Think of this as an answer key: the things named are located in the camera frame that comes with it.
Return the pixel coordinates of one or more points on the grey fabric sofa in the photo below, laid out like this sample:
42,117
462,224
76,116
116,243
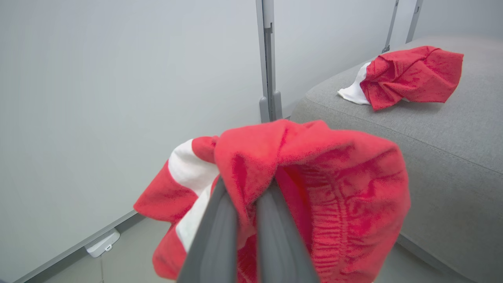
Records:
440,157

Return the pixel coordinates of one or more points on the large white partition panel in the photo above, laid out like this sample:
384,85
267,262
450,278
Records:
118,98

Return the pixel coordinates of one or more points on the white power adapter box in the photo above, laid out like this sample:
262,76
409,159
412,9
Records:
103,243

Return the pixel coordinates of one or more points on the grey partition foot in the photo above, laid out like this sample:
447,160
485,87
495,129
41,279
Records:
278,104
264,108

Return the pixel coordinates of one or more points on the red garment with white trim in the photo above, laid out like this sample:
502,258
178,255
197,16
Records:
412,76

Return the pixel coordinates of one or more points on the red garment with white stripes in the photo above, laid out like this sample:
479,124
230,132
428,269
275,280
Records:
334,188

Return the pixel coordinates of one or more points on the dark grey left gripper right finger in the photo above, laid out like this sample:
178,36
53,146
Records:
279,247

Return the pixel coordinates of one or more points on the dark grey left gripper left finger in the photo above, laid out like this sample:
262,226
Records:
214,247

